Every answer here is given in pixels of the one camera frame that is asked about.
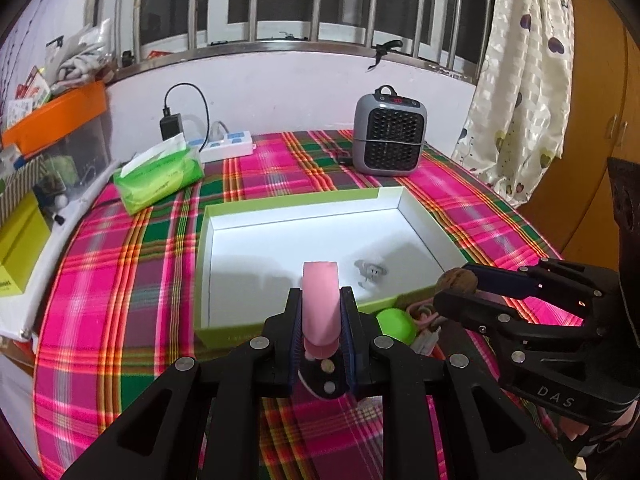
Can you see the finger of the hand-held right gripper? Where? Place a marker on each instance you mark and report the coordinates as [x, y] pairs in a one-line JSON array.
[[480, 312], [505, 280]]

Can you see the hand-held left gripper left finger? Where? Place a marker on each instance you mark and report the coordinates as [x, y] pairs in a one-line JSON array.
[[295, 332]]

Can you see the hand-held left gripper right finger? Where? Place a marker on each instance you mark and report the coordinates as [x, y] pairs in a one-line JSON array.
[[347, 332]]

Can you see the brown walnut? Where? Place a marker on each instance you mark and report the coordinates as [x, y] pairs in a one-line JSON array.
[[457, 281]]

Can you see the pink phone stand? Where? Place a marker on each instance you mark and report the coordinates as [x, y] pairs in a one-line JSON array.
[[320, 300]]

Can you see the green round plastic knob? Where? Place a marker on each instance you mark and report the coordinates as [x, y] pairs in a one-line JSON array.
[[395, 327]]

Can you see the grey white plug adapter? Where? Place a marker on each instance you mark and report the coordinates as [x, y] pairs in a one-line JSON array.
[[369, 272]]

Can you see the green and white cardboard box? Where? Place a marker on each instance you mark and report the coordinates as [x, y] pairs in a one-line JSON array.
[[300, 240]]

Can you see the pink green plaid tablecloth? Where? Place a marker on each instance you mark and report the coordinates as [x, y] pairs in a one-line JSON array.
[[135, 285]]

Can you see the grey space heater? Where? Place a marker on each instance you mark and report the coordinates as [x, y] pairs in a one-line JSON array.
[[390, 135]]

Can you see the white curtain with purple hearts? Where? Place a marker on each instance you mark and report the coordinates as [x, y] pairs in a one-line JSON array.
[[525, 85]]

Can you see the white power strip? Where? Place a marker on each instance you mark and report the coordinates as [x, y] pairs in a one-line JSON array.
[[230, 142]]

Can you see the green tissue pack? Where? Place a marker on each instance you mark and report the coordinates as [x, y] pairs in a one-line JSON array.
[[160, 175]]

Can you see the wooden cabinet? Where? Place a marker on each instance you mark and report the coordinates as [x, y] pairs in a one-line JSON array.
[[600, 85]]

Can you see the black clip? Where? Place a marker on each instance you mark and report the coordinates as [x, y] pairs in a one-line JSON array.
[[382, 50]]

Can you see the yellow green box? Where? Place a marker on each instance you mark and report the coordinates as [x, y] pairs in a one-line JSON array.
[[20, 245]]

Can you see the steel window guard bars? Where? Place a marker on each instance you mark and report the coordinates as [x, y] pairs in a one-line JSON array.
[[300, 42]]

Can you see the striped paper box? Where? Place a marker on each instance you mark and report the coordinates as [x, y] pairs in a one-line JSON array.
[[20, 180]]

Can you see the orange lid clear storage box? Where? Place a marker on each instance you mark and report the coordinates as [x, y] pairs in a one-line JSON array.
[[55, 110]]

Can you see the clear plastic bag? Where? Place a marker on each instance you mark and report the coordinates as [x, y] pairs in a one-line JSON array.
[[80, 55]]

